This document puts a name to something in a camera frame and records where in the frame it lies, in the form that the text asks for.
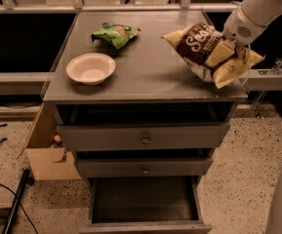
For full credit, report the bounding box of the cardboard box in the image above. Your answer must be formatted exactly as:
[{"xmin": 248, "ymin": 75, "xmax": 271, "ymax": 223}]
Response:
[{"xmin": 22, "ymin": 103, "xmax": 80, "ymax": 180}]

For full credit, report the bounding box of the black bar on floor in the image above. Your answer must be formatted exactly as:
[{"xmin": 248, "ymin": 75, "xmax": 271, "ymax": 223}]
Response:
[{"xmin": 2, "ymin": 169, "xmax": 33, "ymax": 234}]

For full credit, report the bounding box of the grey top drawer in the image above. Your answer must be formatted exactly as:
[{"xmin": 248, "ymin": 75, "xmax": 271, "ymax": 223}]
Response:
[{"xmin": 57, "ymin": 123, "xmax": 229, "ymax": 151}]

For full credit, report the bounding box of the black floor cable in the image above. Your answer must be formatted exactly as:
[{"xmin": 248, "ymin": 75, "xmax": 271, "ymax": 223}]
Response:
[{"xmin": 0, "ymin": 172, "xmax": 39, "ymax": 234}]

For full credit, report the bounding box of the grey middle drawer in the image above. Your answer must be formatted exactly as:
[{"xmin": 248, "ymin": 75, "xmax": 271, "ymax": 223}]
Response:
[{"xmin": 77, "ymin": 158, "xmax": 213, "ymax": 178}]

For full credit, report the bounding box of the grey bottom drawer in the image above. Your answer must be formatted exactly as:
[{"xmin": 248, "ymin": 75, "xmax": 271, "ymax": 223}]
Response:
[{"xmin": 79, "ymin": 176, "xmax": 212, "ymax": 234}]

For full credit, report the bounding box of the grey drawer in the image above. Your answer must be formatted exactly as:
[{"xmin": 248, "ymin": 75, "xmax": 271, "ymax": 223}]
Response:
[
  {"xmin": 57, "ymin": 123, "xmax": 229, "ymax": 151},
  {"xmin": 79, "ymin": 176, "xmax": 212, "ymax": 234},
  {"xmin": 77, "ymin": 158, "xmax": 213, "ymax": 178}
]

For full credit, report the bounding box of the brown chip bag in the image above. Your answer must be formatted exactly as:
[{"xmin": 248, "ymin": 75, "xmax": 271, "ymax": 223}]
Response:
[{"xmin": 163, "ymin": 22, "xmax": 264, "ymax": 89}]

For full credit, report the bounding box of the green chip bag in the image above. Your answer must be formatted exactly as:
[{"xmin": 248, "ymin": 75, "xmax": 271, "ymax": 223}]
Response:
[{"xmin": 91, "ymin": 22, "xmax": 141, "ymax": 50}]

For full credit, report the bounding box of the white cable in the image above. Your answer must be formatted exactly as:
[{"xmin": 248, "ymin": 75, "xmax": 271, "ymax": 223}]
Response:
[{"xmin": 242, "ymin": 42, "xmax": 254, "ymax": 87}]

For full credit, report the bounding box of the grey drawer cabinet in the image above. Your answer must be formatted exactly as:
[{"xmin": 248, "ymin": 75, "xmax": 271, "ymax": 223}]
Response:
[{"xmin": 43, "ymin": 10, "xmax": 249, "ymax": 234}]

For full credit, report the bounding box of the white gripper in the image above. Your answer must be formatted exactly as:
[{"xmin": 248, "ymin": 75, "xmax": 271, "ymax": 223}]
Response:
[{"xmin": 205, "ymin": 6, "xmax": 263, "ymax": 68}]

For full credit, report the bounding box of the white paper bowl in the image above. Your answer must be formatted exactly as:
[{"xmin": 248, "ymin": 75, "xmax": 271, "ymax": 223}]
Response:
[{"xmin": 66, "ymin": 53, "xmax": 116, "ymax": 85}]

